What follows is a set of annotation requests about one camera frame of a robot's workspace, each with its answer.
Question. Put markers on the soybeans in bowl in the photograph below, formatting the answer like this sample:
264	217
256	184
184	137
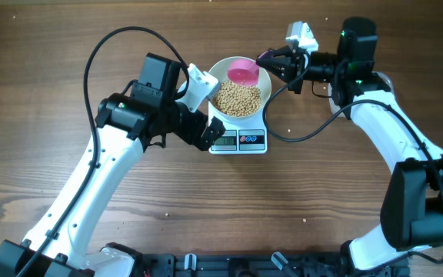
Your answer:
237	100

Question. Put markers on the clear plastic container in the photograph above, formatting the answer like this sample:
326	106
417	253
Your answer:
388	83

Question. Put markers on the white bowl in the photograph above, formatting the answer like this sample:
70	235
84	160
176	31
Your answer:
219	70

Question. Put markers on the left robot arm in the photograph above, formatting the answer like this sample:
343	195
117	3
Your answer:
125	125

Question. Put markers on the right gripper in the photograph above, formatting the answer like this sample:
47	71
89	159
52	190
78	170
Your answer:
291	65

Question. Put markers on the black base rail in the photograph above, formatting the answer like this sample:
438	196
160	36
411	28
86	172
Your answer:
252	264

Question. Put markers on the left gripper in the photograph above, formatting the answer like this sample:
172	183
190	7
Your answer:
191	135

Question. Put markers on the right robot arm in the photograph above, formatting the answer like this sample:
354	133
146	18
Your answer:
411	216

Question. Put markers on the pink plastic scoop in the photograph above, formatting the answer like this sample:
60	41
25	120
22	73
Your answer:
247	72

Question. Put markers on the white digital kitchen scale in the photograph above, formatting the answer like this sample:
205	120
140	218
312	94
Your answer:
243	135

